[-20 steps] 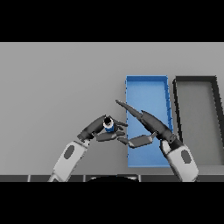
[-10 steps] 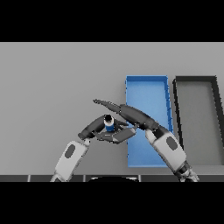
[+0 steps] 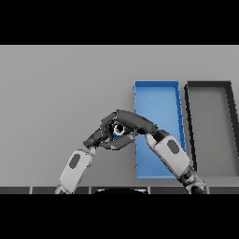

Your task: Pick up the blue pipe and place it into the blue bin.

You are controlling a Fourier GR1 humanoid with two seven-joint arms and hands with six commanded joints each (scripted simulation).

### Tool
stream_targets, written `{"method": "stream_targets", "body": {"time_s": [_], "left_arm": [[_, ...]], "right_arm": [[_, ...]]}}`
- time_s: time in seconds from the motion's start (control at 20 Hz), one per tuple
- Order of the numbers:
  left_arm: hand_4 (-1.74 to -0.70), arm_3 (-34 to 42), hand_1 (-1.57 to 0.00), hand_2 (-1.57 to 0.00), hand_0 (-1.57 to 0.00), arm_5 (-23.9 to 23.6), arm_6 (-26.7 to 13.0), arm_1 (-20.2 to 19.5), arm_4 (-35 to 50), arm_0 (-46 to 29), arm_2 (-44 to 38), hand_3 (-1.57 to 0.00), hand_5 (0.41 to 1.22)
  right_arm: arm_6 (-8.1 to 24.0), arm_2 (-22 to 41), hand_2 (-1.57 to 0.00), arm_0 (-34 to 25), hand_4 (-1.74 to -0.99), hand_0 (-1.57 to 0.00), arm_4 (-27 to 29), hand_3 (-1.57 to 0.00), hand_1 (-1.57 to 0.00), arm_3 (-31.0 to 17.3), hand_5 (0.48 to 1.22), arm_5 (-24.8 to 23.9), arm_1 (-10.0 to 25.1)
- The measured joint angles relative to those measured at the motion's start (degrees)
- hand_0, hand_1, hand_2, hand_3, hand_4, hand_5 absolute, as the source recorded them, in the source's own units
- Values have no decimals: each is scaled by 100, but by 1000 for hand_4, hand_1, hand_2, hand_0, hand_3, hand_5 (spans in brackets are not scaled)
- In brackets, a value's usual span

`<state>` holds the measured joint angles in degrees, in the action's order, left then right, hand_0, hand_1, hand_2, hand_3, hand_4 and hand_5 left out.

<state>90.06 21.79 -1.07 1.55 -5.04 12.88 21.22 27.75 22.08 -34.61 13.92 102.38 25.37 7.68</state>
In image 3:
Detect blue pipe with pale ring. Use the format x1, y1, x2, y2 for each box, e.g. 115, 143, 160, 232
112, 122, 125, 140

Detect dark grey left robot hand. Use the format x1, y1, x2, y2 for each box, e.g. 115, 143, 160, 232
82, 111, 136, 151

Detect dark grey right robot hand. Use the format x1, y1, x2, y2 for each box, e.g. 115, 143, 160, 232
115, 108, 170, 142

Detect dark grey bin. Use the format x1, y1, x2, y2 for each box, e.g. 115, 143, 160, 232
184, 80, 239, 177

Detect blue bin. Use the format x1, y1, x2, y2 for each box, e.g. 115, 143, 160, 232
134, 79, 188, 179

